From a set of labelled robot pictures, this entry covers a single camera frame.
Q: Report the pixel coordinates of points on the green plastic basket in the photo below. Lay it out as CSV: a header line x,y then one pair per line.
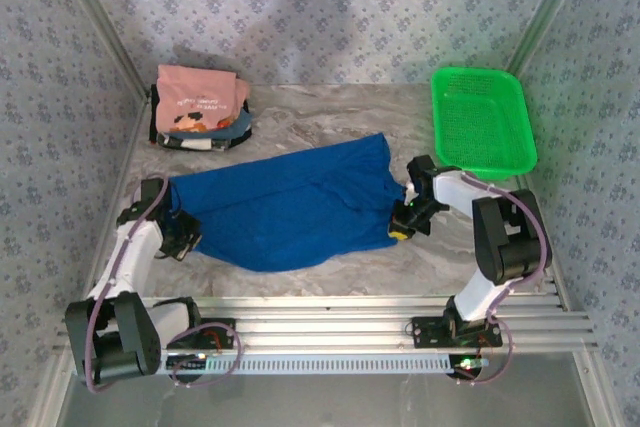
x,y
482,122

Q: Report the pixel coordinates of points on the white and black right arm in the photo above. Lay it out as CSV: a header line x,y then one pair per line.
x,y
505,237

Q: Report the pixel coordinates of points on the aluminium corner post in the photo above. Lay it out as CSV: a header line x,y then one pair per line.
x,y
550,7
100,22

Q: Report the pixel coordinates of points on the pile of folded clothes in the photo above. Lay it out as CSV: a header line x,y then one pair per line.
x,y
155,117

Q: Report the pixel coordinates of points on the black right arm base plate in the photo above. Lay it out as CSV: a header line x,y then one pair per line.
x,y
425,332

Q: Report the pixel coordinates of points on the aluminium rail frame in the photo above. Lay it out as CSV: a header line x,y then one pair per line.
x,y
325,317

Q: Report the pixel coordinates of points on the grey-blue folded t-shirt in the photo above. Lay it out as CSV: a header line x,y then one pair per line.
x,y
242,124

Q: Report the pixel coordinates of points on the pink folded t-shirt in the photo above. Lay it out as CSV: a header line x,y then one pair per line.
x,y
195,97

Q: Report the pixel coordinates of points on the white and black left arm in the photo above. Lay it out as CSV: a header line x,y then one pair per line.
x,y
125,267

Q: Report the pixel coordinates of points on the white folded t-shirt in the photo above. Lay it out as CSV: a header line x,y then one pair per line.
x,y
192,145

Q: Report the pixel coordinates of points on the blue t-shirt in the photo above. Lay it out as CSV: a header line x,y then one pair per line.
x,y
290,212

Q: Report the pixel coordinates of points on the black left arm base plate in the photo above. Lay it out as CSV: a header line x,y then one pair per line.
x,y
222,329

